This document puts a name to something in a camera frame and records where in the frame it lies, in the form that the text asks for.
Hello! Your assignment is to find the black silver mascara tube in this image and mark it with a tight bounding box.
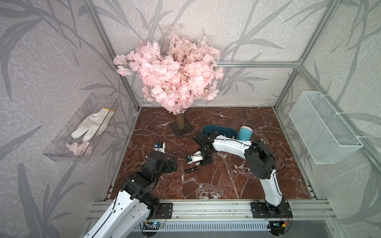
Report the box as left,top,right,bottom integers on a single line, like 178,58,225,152
184,167,198,174

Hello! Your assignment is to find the circuit board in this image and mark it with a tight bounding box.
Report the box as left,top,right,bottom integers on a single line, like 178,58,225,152
268,221,289,230
142,221,166,230

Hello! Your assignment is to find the clear acrylic wall tray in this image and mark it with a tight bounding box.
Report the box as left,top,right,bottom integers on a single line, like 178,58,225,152
43,93,120,163

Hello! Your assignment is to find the pink cherry blossom tree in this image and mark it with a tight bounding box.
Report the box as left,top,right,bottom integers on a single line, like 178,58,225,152
113,24,225,135

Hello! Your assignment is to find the white wire mesh basket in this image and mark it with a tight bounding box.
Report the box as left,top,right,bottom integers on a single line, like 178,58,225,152
289,91,363,164

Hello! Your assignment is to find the teal plastic storage box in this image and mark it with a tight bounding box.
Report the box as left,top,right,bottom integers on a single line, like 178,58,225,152
201,124,238,139

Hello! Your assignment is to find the right circuit board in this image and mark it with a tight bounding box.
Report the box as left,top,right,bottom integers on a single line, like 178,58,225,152
268,221,289,230

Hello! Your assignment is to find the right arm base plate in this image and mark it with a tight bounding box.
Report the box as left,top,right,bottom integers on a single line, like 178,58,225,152
251,200,293,219

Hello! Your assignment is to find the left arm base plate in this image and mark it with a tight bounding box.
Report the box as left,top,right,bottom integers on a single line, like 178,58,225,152
148,202,174,219

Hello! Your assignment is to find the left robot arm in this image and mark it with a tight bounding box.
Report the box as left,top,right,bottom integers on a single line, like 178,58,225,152
84,142,178,238

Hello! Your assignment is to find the white work glove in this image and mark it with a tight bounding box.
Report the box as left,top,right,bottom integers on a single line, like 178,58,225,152
71,108,115,141

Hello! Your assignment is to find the left circuit board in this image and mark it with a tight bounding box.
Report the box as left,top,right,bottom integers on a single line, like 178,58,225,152
142,221,166,230

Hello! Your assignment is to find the pink flower sprig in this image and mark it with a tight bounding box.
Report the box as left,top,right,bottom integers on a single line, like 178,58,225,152
65,141,93,156

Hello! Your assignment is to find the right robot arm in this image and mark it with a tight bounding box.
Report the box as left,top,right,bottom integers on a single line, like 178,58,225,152
186,132,284,208

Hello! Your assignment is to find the aluminium front rail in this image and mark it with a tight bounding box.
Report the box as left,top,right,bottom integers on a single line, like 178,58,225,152
86,199,338,223

